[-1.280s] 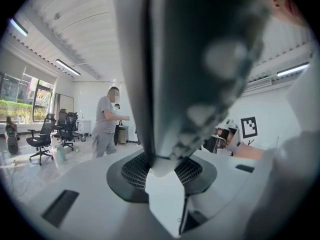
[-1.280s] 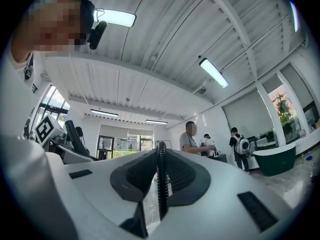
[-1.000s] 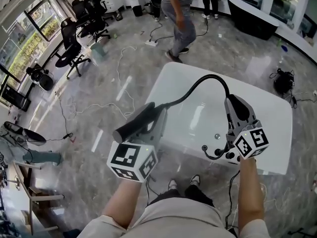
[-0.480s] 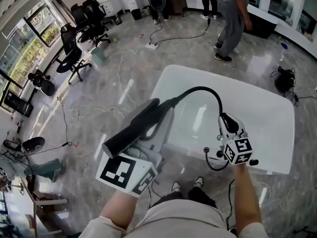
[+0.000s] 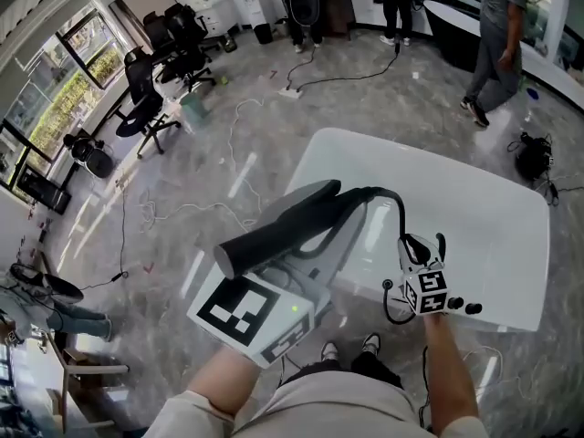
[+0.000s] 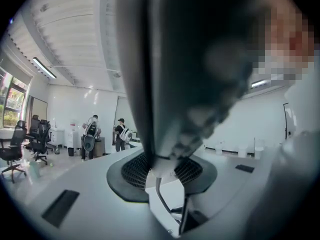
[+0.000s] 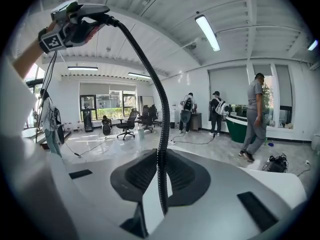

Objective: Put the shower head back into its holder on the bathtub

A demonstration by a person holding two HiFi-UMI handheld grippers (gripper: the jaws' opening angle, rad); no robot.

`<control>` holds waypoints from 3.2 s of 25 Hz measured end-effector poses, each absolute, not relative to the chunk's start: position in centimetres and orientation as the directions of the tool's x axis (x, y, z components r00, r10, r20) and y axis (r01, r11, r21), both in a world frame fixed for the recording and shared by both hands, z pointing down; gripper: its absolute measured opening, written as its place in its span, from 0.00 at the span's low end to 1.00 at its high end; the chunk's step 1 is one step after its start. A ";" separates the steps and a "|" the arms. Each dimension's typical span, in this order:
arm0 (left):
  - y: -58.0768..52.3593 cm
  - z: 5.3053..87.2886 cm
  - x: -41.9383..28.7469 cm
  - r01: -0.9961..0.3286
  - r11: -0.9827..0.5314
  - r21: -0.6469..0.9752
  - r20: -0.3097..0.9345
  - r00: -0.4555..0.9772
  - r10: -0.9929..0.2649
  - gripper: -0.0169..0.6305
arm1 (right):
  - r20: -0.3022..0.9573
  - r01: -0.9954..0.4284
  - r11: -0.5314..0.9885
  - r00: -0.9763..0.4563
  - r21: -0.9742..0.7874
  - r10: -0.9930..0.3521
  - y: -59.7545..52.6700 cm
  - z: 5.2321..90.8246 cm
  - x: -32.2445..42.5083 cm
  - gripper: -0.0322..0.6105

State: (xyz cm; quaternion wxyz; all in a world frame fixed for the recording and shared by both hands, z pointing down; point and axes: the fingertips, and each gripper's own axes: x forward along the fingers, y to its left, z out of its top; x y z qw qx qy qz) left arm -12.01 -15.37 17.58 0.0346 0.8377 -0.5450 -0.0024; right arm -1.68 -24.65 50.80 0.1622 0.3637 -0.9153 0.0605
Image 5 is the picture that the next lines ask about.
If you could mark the person's left shoe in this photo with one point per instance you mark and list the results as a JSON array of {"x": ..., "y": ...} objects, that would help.
[{"x": 329, "y": 351}]

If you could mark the person's right forearm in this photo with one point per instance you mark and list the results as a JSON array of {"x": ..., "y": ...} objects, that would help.
[{"x": 449, "y": 372}]

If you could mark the brown wooden cabinet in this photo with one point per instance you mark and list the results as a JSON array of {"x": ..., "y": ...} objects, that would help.
[{"x": 340, "y": 12}]

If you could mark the small blue object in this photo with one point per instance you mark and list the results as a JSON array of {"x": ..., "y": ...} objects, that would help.
[{"x": 533, "y": 93}]

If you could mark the person's shoe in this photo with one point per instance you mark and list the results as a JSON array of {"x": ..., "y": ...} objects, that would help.
[
  {"x": 329, "y": 351},
  {"x": 372, "y": 344}
]

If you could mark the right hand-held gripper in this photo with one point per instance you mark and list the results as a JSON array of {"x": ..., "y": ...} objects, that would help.
[{"x": 426, "y": 292}]

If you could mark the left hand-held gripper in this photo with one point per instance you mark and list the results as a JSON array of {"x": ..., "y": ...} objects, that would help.
[{"x": 274, "y": 322}]

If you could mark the black round shower head holder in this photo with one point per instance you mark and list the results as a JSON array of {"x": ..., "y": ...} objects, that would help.
[{"x": 388, "y": 284}]

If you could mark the pale green box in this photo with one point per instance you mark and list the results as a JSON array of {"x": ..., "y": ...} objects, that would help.
[{"x": 195, "y": 106}]

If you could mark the person's black trousers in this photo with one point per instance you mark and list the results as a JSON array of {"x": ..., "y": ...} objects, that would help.
[{"x": 365, "y": 365}]

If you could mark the person's right shoe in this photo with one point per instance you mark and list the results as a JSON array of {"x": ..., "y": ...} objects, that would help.
[{"x": 372, "y": 344}]

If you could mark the black flat monitor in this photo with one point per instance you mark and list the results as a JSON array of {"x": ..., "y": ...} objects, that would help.
[{"x": 43, "y": 190}]

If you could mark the black shower head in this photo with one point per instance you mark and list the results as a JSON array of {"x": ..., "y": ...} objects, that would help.
[{"x": 283, "y": 235}]

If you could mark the black round fan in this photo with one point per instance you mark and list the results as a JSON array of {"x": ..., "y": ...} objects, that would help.
[{"x": 93, "y": 155}]

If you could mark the wooden table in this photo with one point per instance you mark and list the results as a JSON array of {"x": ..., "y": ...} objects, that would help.
[{"x": 68, "y": 372}]

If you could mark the black office chair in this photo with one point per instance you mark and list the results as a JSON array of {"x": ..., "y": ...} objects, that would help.
[
  {"x": 155, "y": 32},
  {"x": 141, "y": 103},
  {"x": 187, "y": 39}
]

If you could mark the white cabinet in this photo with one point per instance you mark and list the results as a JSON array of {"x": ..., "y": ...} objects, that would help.
[{"x": 216, "y": 14}]

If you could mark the white power strip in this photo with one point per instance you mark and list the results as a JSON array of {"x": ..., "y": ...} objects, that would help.
[{"x": 290, "y": 92}]

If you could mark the black bag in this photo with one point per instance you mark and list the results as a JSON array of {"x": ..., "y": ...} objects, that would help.
[{"x": 533, "y": 158}]

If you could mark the black curved faucet spout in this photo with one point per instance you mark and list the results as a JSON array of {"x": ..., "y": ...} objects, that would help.
[{"x": 441, "y": 244}]

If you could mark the white water dispenser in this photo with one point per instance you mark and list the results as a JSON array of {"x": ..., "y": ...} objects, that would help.
[{"x": 255, "y": 5}]

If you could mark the person's beige shirt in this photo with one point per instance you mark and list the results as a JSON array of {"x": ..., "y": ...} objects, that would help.
[{"x": 333, "y": 409}]

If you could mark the black trash bin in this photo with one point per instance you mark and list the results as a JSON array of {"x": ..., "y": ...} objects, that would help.
[{"x": 263, "y": 34}]

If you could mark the person's left forearm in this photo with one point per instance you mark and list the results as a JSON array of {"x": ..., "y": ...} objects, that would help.
[{"x": 223, "y": 381}]

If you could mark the black faucet knob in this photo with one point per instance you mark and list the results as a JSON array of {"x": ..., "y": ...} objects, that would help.
[
  {"x": 455, "y": 303},
  {"x": 473, "y": 308}
]

